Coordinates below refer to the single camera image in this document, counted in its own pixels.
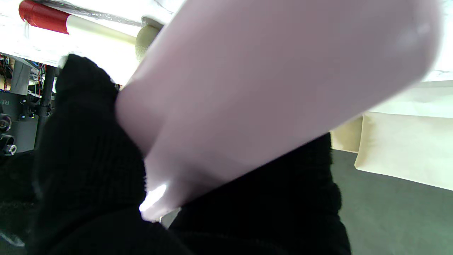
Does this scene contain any cream fabric sofa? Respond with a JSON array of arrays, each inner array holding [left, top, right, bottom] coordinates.
[[329, 80, 453, 192]]

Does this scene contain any pink thermos bottle body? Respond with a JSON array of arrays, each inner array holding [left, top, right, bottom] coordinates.
[[115, 0, 443, 222]]

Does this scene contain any grey robot stand with cameras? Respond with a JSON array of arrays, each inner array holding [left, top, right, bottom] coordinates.
[[0, 53, 57, 156]]

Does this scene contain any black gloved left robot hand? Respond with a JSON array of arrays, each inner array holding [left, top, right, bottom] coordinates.
[[25, 53, 351, 255]]

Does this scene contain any sponge cup brush red handle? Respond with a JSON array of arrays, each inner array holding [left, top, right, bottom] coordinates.
[[18, 0, 165, 63]]

